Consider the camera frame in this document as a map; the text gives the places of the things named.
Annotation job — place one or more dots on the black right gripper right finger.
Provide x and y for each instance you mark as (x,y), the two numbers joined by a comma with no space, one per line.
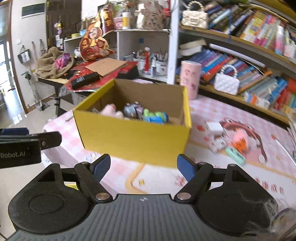
(197,176)

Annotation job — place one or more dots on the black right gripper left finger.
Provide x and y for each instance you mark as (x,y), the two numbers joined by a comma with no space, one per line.
(89,177)

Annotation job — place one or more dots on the pink plush chick toy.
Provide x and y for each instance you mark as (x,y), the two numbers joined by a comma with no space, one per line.
(240,141)

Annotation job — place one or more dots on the green blue toy car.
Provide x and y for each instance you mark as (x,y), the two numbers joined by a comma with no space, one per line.
(156,117)

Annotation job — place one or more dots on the pink plush pig toy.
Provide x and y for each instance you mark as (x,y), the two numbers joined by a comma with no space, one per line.
(110,110)

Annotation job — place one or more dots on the grey purple toy figure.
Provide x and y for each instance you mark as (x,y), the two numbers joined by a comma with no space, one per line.
(133,110)

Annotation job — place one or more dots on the small white printed box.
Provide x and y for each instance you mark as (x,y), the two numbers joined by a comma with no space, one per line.
(216,145)

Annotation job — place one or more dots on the yellow cardboard box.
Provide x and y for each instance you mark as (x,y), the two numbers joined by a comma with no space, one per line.
(136,140)

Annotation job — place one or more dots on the white power adapter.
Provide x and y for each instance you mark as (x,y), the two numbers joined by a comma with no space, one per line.
(213,129)

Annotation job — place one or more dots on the pink checked tablecloth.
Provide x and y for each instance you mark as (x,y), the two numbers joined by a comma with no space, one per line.
(221,135)

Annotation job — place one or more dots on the beige fuzzy blanket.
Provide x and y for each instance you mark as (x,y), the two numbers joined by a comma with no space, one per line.
(54,64)

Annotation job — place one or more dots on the black rectangular box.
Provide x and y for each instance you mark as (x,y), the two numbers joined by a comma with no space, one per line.
(84,80)

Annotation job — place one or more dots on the white quilted pearl handbag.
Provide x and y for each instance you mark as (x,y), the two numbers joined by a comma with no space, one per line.
(226,83)

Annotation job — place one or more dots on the pink cartoon cup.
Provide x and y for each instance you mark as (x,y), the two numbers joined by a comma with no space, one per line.
(190,77)

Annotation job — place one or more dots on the brown cardboard sheet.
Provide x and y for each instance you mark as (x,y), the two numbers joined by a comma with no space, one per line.
(106,66)

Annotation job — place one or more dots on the white pen holder with pens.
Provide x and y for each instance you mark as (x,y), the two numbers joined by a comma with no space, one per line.
(151,63)

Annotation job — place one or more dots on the red cartoon paper decoration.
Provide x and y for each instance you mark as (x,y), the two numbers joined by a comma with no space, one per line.
(93,45)

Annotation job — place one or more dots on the wooden bookshelf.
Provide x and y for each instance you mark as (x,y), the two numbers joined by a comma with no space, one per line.
(258,39)

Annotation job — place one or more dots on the cream quilted handbag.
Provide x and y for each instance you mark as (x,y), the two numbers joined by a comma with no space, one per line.
(193,18)

